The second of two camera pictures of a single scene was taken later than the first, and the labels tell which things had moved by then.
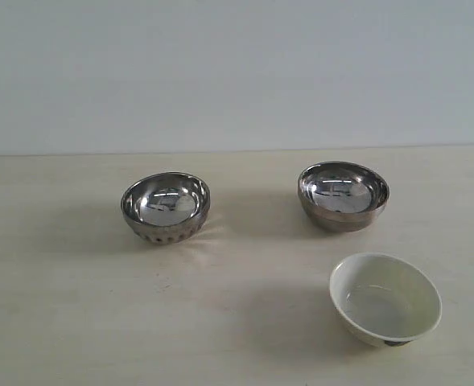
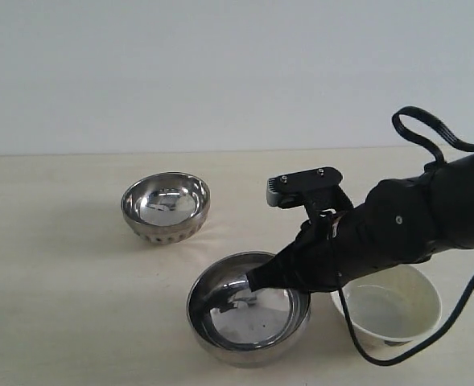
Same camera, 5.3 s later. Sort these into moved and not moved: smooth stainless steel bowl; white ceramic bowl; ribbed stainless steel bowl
Moved: smooth stainless steel bowl
Not moved: white ceramic bowl; ribbed stainless steel bowl
